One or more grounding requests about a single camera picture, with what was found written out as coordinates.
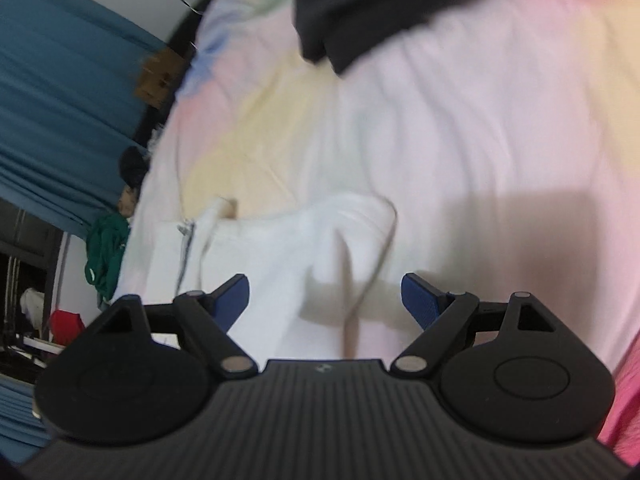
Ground pink cloth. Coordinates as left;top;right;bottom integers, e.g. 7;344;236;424
596;330;640;467

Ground white pants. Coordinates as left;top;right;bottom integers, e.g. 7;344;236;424
174;194;399;361

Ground green garment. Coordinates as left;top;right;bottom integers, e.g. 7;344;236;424
83;212;132;307

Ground beige cloth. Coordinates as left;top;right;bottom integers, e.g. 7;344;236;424
117;185;139;219

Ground white hanging garment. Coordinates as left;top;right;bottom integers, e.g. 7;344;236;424
20;287;49;332

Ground red garment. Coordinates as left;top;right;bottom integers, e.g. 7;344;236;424
49;309;86;347

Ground pastel tie-dye bedsheet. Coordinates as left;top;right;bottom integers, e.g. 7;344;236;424
111;0;640;368

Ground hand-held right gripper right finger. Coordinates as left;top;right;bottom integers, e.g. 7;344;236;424
390;273;557;380

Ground brown paper bag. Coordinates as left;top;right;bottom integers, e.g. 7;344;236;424
134;47;189;109

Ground dark window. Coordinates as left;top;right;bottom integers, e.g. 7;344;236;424
0;199;67;361

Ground blue curtain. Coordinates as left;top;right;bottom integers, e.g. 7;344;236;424
0;374;53;466
0;0;170;240

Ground dark cloth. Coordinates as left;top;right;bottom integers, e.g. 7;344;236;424
292;0;512;76

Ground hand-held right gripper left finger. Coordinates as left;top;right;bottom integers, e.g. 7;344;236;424
95;274;260;380

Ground black sofa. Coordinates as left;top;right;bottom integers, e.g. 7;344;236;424
134;7;213;147

